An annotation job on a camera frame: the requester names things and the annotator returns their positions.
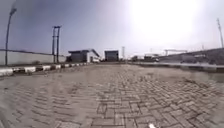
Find dark boxy building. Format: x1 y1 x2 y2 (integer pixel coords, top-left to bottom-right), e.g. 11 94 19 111
104 49 120 62

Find grey brick path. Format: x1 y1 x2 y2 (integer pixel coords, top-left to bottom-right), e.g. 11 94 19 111
0 63 224 128

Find grey low building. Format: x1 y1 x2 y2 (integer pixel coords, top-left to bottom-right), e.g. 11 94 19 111
66 48 102 64

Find overhead gantry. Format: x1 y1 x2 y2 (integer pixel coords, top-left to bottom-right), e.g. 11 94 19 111
163 48 189 57

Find black and white kerb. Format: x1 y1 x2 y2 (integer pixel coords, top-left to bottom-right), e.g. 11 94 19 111
131 61 224 74
0 61 96 78

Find elevated road bridge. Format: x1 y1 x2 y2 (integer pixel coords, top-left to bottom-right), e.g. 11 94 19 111
159 47 224 66

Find street lamp pole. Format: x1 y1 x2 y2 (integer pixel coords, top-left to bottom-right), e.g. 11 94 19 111
4 7 18 66

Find thin pole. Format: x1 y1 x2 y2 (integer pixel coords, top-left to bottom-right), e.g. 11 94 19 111
216 17 224 49

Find twin-post pole frame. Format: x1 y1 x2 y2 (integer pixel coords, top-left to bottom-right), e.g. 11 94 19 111
51 25 63 64

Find pale long wall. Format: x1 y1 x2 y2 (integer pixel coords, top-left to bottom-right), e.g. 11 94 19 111
0 48 68 67

